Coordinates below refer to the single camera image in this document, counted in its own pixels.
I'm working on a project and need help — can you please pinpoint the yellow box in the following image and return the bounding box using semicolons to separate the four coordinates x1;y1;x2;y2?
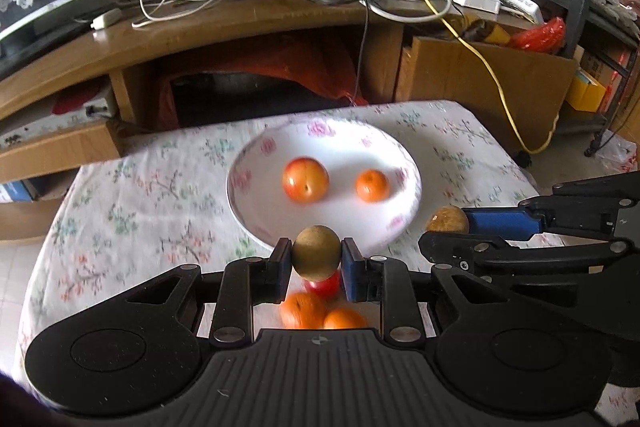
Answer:
567;69;609;112

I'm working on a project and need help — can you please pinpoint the brown cardboard box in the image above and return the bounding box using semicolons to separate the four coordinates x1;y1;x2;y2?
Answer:
399;36;578;154

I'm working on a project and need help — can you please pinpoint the orange plastic bag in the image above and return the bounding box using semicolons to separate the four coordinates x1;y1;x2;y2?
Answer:
159;36;372;128

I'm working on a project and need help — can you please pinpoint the yellow cable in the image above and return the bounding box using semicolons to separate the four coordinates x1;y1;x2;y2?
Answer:
252;0;561;155

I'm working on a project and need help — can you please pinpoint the black hanging cable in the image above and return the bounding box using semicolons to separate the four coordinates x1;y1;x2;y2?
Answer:
356;0;372;108

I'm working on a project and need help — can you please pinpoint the thick white cable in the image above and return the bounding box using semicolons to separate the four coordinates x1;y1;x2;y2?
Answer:
315;0;453;24

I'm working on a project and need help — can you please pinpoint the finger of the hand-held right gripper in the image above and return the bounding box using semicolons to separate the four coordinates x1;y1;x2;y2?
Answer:
462;172;640;242
419;232;632;289

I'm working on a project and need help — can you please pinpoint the red yellow apple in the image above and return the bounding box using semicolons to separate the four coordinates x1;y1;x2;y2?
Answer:
282;157;331;206

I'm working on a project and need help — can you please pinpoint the floral tablecloth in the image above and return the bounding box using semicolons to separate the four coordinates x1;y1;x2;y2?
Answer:
15;101;640;413

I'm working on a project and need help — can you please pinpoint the red plastic bag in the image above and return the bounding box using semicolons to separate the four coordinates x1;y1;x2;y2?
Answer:
510;17;567;54

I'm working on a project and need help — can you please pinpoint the small mandarin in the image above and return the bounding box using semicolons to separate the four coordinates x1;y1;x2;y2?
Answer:
355;169;391;202

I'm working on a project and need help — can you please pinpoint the wooden television stand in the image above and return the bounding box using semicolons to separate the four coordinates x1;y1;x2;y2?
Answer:
0;0;501;248

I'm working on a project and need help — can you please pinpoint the blue box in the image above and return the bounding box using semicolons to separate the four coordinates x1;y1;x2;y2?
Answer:
0;179;41;204

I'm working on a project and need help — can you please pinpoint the white media player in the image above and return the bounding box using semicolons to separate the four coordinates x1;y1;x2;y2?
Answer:
0;84;119;148

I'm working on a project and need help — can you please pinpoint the red tomato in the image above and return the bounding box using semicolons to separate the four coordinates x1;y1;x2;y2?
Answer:
302;269;343;299

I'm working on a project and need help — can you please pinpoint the orange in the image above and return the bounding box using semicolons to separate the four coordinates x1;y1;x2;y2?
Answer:
322;307;368;330
279;291;328;329

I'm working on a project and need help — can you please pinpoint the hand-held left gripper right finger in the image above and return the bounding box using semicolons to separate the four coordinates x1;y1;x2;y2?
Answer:
341;237;507;344

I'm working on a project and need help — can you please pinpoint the yellow packet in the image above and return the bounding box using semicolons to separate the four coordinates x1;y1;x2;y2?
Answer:
465;19;512;46

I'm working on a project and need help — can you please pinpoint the white floral bowl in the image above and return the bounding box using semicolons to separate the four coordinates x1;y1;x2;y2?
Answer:
226;122;423;258

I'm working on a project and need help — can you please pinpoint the brown longan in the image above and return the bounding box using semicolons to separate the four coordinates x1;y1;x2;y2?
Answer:
292;225;342;277
426;206;470;235

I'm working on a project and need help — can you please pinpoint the small white adapter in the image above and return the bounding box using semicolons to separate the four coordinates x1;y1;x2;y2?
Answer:
91;8;124;30

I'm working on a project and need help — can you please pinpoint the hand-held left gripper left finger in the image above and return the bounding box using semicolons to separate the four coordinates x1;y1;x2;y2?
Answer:
120;237;294;349

